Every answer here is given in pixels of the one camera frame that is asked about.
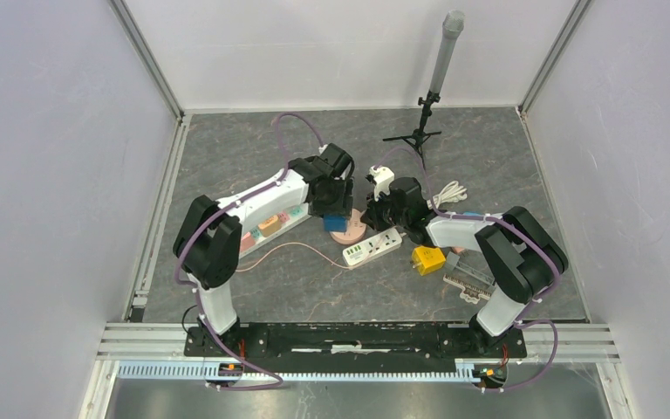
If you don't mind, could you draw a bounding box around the white power strip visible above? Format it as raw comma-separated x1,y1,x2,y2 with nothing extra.
342,228,403,268

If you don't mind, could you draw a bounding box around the white slotted cable duct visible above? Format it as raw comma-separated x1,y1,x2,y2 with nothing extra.
117,361,479,383

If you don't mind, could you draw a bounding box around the coral pink adapter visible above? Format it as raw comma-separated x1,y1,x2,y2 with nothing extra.
239,232,256,253

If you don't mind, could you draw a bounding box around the tan cube socket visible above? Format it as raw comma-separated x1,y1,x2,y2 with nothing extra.
257,215,283,237

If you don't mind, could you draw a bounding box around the yellow cube socket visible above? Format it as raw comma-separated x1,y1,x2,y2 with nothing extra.
411,246,446,276

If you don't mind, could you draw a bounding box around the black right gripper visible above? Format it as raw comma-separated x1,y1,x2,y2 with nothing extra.
362,189,408,235

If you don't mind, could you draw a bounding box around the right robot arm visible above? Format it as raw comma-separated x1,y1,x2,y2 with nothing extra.
361,174,569,356

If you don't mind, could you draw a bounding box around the white power strip cord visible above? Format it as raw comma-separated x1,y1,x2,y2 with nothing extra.
400,180,469,239

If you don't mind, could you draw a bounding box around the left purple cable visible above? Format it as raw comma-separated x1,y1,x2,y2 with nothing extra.
173,113,327,393

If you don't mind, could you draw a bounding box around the dark blue cube socket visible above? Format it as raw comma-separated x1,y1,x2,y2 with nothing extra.
323,215,349,233

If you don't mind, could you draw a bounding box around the beige perforated bracket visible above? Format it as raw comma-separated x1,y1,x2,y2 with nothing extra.
442,274,495,305

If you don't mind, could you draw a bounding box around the white dock with green inset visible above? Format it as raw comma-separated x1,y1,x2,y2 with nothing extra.
239,203,311,258

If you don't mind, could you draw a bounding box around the grey metal bracket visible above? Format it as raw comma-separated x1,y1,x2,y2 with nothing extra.
445,252,495,286

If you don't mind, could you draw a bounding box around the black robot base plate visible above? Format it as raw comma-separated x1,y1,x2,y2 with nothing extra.
184,321,528,374

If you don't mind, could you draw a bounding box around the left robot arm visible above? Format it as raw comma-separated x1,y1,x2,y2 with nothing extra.
173,143,354,356

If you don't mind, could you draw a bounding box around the pink charging cable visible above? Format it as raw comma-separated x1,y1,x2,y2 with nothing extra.
233,241,351,273

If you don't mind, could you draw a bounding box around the grey microphone on tripod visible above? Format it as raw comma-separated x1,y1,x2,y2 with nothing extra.
383,10,466,166

